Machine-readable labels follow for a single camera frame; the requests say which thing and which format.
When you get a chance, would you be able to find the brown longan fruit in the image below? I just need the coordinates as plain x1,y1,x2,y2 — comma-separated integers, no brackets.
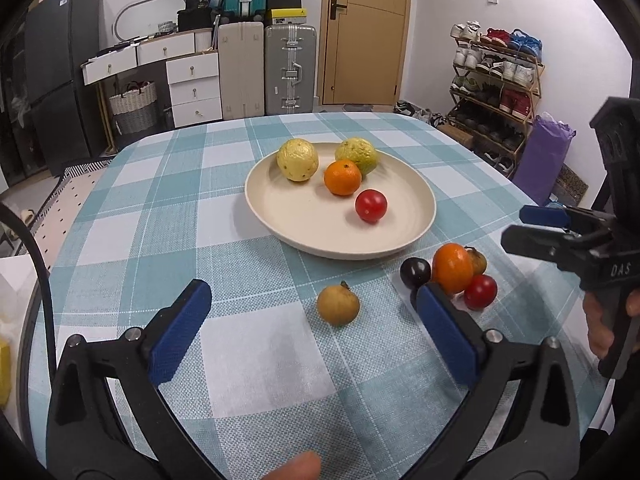
465,246,488,275
317,281,360,326

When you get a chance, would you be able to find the red cherry tomato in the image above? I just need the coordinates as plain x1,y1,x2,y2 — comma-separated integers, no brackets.
355,190,388,223
463,274,498,310

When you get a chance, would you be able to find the orange tangerine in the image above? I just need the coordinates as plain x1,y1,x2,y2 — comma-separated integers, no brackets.
432,243,474,296
323,159,362,197

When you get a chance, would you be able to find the dark purple cherry tomato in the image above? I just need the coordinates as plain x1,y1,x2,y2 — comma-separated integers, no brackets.
399,257,432,290

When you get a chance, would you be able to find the green yellow guava fruit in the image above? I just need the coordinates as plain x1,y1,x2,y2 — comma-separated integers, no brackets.
334,138,378,177

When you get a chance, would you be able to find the yellow pale guava fruit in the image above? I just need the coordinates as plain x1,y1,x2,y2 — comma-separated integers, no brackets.
276,139,319,182

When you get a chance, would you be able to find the person's right hand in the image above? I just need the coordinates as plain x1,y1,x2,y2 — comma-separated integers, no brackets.
582,289,640,360

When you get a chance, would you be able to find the person's left hand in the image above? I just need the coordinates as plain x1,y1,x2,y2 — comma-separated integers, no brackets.
262,451,321,480

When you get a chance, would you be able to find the purple bag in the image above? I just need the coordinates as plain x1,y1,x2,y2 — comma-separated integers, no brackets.
513,112,576,206

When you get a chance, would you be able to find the wooden shoe rack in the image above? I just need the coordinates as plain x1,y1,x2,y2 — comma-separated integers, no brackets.
446,21,544,178

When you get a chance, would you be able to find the teal checkered tablecloth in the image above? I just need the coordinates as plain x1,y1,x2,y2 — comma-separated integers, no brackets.
51,113,604,479

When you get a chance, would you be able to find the cream round plate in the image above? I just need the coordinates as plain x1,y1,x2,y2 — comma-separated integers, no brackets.
244,142,437,261

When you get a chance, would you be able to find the wooden door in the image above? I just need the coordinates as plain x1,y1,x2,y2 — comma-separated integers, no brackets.
318,0,411,106

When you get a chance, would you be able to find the woven laundry basket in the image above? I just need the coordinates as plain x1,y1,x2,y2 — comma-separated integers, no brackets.
108,81,160,136

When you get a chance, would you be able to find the silver suitcase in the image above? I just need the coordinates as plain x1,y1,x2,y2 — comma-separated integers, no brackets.
265,24,317,115

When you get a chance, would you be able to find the white drawer desk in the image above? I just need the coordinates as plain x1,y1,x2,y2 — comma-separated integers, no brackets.
81,28,222,128

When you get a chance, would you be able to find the beige suitcase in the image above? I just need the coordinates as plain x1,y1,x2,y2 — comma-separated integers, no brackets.
218,22,265,120

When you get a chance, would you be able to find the black refrigerator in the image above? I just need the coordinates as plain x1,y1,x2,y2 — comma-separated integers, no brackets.
25,0,107,176

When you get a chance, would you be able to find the black cable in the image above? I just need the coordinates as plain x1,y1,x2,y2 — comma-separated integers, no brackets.
0,201,58,391

